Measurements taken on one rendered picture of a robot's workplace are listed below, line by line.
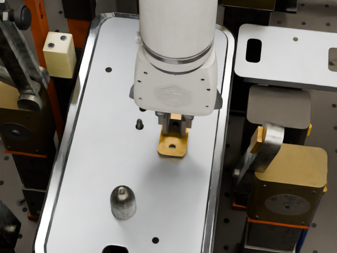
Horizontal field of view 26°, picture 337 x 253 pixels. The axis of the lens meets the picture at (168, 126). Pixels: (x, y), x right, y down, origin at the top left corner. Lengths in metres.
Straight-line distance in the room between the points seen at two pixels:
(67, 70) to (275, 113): 0.30
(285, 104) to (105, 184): 0.29
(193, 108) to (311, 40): 0.28
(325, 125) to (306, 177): 0.47
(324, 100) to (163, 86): 0.61
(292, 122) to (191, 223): 0.22
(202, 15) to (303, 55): 0.36
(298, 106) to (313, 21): 0.50
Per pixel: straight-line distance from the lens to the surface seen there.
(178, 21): 0.75
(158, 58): 0.81
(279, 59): 1.08
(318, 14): 1.55
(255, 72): 1.06
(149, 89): 0.88
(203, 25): 0.77
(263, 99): 1.06
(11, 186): 1.33
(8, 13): 0.87
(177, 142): 0.98
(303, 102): 1.07
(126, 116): 1.02
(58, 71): 1.04
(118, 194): 0.90
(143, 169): 0.97
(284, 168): 0.93
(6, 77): 0.96
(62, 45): 1.01
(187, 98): 0.88
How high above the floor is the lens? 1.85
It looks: 58 degrees down
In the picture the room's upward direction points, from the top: straight up
